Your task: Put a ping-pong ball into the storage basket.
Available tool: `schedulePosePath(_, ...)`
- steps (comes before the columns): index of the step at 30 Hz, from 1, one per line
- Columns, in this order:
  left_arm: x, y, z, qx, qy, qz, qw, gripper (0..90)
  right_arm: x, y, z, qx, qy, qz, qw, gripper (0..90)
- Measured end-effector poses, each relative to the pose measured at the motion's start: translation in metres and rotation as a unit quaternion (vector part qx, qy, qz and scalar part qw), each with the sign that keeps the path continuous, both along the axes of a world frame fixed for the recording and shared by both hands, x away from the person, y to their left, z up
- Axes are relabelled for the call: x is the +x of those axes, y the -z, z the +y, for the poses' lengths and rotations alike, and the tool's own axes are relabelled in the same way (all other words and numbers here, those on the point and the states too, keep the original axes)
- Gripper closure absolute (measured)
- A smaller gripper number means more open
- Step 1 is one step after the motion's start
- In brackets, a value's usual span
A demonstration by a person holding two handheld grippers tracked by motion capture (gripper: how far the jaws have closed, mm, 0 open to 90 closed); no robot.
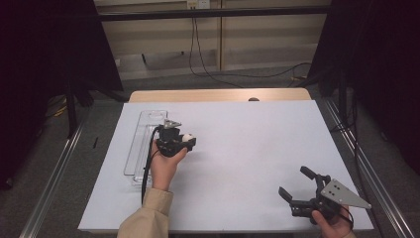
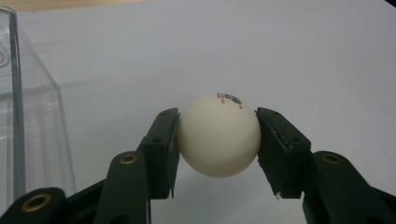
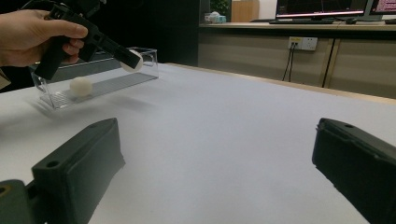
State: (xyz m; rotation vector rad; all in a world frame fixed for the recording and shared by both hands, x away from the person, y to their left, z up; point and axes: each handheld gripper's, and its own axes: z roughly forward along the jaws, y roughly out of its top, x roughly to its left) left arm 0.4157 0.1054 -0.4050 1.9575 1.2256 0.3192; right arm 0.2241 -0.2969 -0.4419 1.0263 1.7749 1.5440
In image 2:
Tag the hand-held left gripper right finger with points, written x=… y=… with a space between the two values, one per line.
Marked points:
x=283 y=149

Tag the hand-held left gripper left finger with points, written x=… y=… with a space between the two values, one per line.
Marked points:
x=162 y=155

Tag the clear plastic container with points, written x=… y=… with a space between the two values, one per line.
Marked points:
x=40 y=124

